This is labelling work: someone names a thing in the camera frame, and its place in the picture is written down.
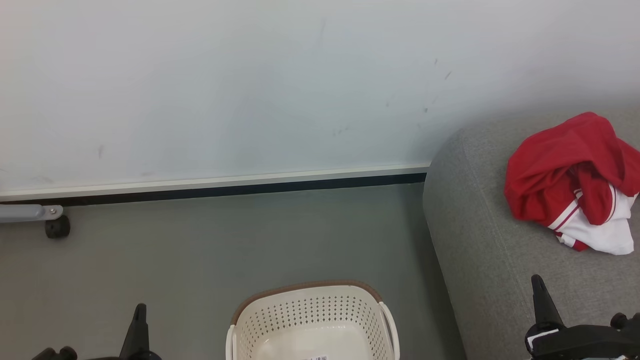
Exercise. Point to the cream perforated laundry basket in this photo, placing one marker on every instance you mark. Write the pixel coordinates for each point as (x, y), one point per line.
(310, 310)

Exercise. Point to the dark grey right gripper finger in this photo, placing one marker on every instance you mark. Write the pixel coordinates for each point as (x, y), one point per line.
(545, 305)

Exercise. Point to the white and black baseboard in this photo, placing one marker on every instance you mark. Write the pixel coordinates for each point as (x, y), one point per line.
(200, 187)

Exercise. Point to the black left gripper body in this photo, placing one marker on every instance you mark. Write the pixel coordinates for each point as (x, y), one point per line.
(57, 354)

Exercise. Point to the black caster wheel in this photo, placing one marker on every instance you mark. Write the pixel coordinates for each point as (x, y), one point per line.
(57, 227)

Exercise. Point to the red white printed jersey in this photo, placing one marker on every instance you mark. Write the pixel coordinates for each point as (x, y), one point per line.
(602, 232)

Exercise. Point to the red shorts with white trim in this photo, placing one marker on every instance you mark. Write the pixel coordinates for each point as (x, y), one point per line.
(545, 170)

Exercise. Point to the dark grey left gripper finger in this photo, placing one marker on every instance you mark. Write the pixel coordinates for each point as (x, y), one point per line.
(140, 340)

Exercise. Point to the grey metal frame bar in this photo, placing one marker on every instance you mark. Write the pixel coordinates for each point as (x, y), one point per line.
(25, 213)

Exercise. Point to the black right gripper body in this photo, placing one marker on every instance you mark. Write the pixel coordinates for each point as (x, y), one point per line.
(585, 342)

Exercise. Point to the grey fabric sofa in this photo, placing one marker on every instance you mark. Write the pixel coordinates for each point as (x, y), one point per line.
(480, 240)

